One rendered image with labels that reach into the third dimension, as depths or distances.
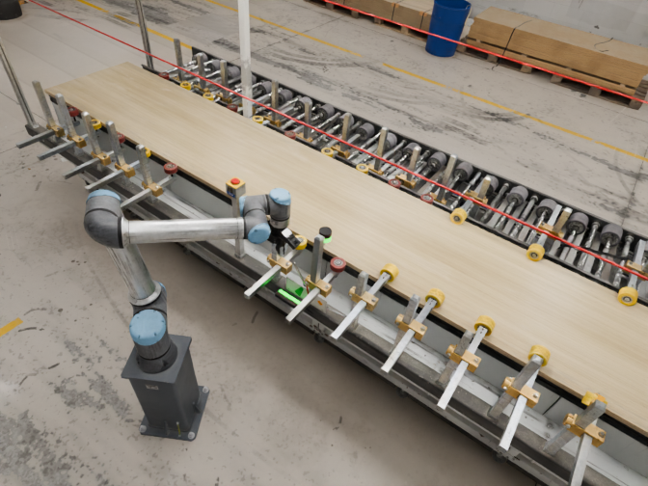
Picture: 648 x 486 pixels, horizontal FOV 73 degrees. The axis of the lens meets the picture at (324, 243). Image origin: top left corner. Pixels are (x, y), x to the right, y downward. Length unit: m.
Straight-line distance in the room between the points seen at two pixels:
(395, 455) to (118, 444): 1.53
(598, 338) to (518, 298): 0.38
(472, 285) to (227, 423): 1.57
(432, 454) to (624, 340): 1.17
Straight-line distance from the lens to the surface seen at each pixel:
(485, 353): 2.26
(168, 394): 2.41
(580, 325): 2.47
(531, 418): 2.40
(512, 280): 2.48
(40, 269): 3.80
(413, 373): 2.21
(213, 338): 3.07
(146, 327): 2.12
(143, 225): 1.73
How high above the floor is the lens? 2.55
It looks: 45 degrees down
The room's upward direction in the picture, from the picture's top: 7 degrees clockwise
